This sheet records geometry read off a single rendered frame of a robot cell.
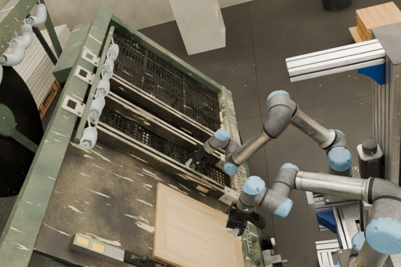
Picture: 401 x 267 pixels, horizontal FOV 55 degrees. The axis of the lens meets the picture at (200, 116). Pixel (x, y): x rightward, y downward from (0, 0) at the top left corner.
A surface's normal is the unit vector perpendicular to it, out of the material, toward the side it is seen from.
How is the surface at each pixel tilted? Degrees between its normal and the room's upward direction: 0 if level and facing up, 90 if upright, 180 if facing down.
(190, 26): 90
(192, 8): 90
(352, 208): 0
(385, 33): 0
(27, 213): 55
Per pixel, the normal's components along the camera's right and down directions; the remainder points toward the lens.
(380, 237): -0.46, 0.56
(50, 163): 0.62, -0.63
